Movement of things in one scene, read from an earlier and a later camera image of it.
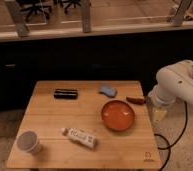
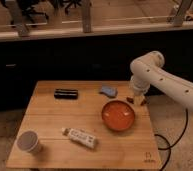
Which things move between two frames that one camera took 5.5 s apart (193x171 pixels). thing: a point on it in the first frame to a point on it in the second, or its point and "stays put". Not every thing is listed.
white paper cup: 28,141 stays put
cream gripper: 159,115 to 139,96
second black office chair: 67,3 stays put
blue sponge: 109,90 stays put
